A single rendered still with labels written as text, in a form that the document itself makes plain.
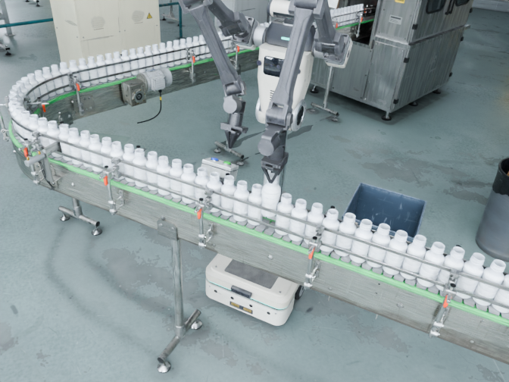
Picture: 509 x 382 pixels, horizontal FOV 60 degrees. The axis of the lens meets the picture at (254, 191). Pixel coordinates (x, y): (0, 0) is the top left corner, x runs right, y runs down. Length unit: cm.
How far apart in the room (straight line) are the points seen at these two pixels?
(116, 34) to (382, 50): 305
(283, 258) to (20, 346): 161
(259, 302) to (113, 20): 403
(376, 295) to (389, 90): 376
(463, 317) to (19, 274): 253
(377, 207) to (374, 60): 319
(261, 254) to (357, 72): 388
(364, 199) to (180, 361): 127
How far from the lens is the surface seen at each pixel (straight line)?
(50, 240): 337
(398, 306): 169
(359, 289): 168
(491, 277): 159
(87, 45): 558
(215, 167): 186
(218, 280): 258
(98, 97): 306
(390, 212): 223
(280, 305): 249
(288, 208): 162
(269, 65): 208
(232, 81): 181
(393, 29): 509
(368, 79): 531
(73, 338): 272
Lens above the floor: 207
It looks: 34 degrees down
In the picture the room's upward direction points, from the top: 4 degrees clockwise
